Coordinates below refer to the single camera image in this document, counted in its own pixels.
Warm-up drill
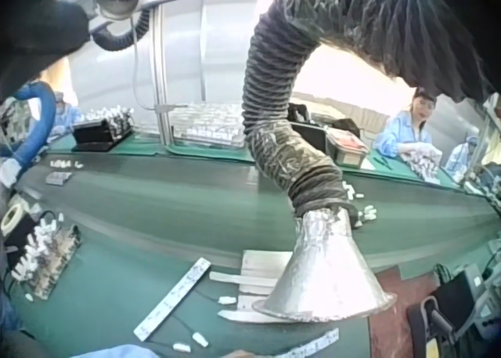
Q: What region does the blue flexible hose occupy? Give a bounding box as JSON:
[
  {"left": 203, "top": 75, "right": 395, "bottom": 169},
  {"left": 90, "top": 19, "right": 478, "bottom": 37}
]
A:
[{"left": 0, "top": 81, "right": 58, "bottom": 189}]

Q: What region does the clear tray of white parts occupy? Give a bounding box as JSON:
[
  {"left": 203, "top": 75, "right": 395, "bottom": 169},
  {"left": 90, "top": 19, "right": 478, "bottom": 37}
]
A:
[{"left": 165, "top": 102, "right": 252, "bottom": 156}]

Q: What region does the small grey tray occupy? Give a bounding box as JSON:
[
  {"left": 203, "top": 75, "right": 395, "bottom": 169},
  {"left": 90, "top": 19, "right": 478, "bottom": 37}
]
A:
[{"left": 44, "top": 171, "right": 74, "bottom": 186}]

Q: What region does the grey fume hose silver funnel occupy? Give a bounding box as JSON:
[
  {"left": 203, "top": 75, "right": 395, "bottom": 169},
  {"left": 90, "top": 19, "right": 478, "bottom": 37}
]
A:
[{"left": 240, "top": 0, "right": 398, "bottom": 324}]

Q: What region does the black tray of white connectors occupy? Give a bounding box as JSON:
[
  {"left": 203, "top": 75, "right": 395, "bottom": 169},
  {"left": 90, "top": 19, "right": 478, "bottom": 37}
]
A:
[{"left": 71, "top": 103, "right": 135, "bottom": 153}]

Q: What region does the black soldering station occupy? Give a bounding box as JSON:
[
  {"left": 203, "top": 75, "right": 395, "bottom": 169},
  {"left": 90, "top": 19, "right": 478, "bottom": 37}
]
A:
[{"left": 429, "top": 251, "right": 501, "bottom": 358}]

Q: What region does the green table mat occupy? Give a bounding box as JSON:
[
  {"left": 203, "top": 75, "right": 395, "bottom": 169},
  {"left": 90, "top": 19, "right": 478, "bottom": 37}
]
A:
[{"left": 48, "top": 132, "right": 256, "bottom": 164}]

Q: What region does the long white LED strip board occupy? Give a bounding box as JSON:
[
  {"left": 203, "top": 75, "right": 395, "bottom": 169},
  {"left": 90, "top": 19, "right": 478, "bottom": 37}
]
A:
[
  {"left": 132, "top": 255, "right": 211, "bottom": 342},
  {"left": 269, "top": 327, "right": 340, "bottom": 358}
]

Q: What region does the board rack of white connectors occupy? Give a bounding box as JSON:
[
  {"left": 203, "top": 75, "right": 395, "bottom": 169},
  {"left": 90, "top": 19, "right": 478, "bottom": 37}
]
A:
[{"left": 10, "top": 212, "right": 84, "bottom": 301}]

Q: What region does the panel of white LED strips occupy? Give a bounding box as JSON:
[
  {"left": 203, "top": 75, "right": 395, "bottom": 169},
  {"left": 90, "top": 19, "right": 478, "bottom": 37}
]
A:
[{"left": 241, "top": 249, "right": 295, "bottom": 276}]

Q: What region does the brown mat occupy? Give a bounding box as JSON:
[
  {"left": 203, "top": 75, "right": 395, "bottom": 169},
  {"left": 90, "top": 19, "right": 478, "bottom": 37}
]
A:
[{"left": 369, "top": 266, "right": 444, "bottom": 358}]

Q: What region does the white tape roll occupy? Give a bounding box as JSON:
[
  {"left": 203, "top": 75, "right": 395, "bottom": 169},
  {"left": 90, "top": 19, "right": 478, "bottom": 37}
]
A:
[{"left": 0, "top": 203, "right": 24, "bottom": 234}]

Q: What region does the green conveyor belt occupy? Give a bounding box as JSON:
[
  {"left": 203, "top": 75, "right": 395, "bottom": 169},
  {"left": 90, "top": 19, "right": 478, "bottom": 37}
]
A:
[{"left": 11, "top": 153, "right": 501, "bottom": 271}]

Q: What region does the black box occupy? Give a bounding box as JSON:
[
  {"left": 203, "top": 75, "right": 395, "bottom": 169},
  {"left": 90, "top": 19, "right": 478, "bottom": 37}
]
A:
[{"left": 2, "top": 215, "right": 39, "bottom": 266}]

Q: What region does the black case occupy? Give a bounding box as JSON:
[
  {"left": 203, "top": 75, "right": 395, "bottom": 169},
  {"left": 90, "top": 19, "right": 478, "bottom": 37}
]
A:
[{"left": 296, "top": 121, "right": 330, "bottom": 156}]

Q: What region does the pile of white connectors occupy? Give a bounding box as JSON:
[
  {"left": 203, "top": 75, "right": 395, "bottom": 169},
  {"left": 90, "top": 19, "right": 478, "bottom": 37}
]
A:
[{"left": 398, "top": 143, "right": 446, "bottom": 186}]

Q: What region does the black bag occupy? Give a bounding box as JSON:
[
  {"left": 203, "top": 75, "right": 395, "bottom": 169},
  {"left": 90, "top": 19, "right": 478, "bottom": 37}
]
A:
[{"left": 287, "top": 102, "right": 315, "bottom": 128}]

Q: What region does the narrow white strip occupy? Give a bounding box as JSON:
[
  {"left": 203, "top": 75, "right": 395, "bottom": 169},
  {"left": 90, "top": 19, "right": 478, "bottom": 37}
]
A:
[
  {"left": 208, "top": 270, "right": 283, "bottom": 287},
  {"left": 216, "top": 308, "right": 276, "bottom": 324}
]

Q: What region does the heap of white connectors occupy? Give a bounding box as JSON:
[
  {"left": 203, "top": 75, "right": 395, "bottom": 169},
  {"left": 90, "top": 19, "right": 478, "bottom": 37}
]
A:
[{"left": 341, "top": 180, "right": 379, "bottom": 229}]

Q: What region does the row of small white connectors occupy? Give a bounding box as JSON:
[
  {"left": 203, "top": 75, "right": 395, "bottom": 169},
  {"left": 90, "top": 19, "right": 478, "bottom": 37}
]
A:
[{"left": 49, "top": 158, "right": 85, "bottom": 170}]

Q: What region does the clear box with red contents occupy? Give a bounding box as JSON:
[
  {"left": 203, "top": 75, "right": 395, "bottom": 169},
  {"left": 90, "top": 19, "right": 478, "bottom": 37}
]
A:
[{"left": 326, "top": 132, "right": 372, "bottom": 168}]

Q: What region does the black tool holder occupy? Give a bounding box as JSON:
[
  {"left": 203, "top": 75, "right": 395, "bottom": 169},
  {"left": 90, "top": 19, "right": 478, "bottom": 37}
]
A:
[{"left": 405, "top": 296, "right": 452, "bottom": 358}]

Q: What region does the aluminium frame glass partition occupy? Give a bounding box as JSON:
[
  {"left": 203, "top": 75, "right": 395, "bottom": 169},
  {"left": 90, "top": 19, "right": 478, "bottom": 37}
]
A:
[{"left": 148, "top": 0, "right": 211, "bottom": 150}]

